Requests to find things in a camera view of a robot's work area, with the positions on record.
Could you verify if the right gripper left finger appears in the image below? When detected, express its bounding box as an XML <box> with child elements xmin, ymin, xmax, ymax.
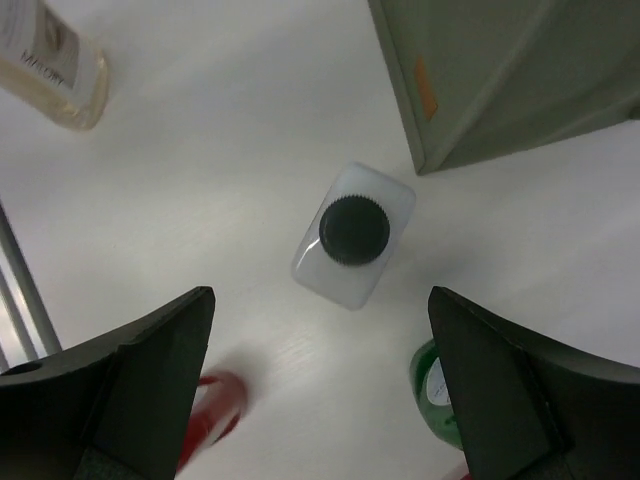
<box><xmin>1</xmin><ymin>286</ymin><xmax>216</xmax><ymax>479</ymax></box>

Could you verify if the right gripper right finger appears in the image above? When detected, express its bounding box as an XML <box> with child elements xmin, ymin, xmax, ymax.
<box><xmin>428</xmin><ymin>287</ymin><xmax>639</xmax><ymax>479</ymax></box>

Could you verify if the red soap bottle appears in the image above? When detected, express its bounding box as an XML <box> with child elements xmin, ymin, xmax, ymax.
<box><xmin>176</xmin><ymin>370</ymin><xmax>248</xmax><ymax>474</ymax></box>

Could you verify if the green dish soap bottle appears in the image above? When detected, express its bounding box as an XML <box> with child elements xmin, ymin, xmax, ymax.
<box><xmin>409</xmin><ymin>339</ymin><xmax>463</xmax><ymax>451</ymax></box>

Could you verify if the white bottle dark cap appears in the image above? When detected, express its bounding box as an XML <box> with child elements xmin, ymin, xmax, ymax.
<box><xmin>291</xmin><ymin>163</ymin><xmax>416</xmax><ymax>311</ymax></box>

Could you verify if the clear amber perfume bottle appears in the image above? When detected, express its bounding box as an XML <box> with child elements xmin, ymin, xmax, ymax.
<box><xmin>1</xmin><ymin>1</ymin><xmax>109</xmax><ymax>131</ymax></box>

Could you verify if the green canvas bag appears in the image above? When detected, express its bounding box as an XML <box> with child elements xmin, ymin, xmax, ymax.
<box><xmin>369</xmin><ymin>1</ymin><xmax>639</xmax><ymax>175</ymax></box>

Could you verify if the aluminium mounting rail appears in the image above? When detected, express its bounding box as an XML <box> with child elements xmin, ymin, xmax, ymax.
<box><xmin>0</xmin><ymin>209</ymin><xmax>62</xmax><ymax>372</ymax></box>

